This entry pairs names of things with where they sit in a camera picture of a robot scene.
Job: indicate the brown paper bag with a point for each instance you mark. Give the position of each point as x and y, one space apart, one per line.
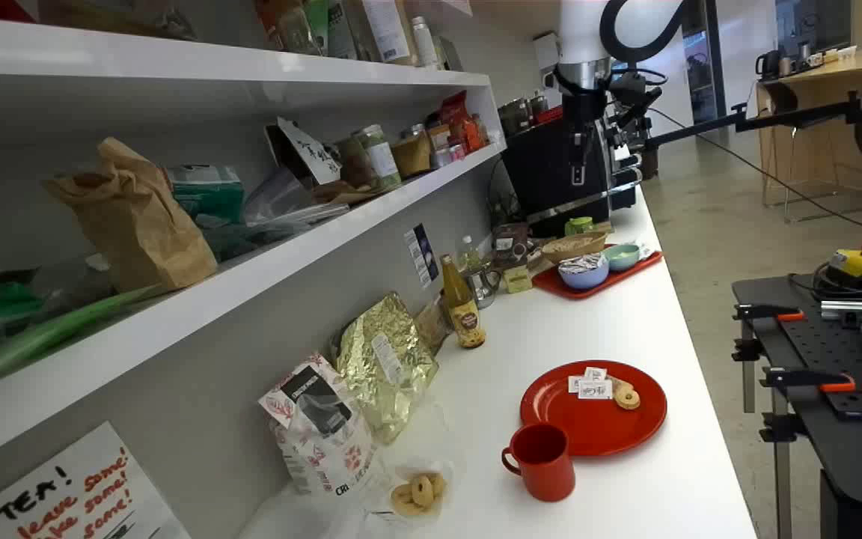
135 222

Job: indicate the green box on shelf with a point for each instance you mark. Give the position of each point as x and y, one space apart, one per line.
209 193

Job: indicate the gold foil bag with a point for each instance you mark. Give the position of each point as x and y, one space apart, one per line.
384 362

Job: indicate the blue white bowl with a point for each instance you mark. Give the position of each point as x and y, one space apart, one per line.
583 269

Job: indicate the long green plastic packet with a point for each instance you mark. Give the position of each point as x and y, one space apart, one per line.
44 335

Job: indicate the green small bowl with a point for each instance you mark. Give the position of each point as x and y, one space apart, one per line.
623 256

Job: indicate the black camera boom pole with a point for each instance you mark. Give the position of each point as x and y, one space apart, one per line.
749 120

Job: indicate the red rectangular tray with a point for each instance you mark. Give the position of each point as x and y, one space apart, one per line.
601 284

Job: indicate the red orange snack packet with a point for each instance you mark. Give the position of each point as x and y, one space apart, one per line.
463 123

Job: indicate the white handwritten tea sign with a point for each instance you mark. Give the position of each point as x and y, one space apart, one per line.
76 496

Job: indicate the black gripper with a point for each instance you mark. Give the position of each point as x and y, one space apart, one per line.
583 109

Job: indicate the brown lidded jar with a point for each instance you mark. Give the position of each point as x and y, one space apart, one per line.
415 154

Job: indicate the red round plate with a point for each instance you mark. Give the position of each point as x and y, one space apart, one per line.
598 421

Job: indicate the glass bottle yellow label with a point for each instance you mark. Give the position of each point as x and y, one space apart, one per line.
463 305

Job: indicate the wooden desk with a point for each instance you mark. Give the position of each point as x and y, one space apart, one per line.
816 120

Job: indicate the white black printed carton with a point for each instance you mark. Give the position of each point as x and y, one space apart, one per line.
303 151

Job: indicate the white wall shelf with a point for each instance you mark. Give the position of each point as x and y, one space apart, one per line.
254 280

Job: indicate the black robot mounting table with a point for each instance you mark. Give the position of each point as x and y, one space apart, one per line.
830 389

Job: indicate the clear bag of cookies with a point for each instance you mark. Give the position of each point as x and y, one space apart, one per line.
417 491

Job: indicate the white paper sachet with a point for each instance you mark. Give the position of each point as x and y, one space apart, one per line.
592 388
598 374

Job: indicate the yellow black tool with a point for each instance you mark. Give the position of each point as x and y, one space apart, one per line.
848 265

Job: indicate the glass jar white label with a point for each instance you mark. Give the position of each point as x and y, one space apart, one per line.
379 159

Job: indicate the white coffee bag red print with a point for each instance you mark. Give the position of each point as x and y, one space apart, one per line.
318 430

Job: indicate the black coffee machine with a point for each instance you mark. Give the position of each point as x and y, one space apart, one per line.
561 168

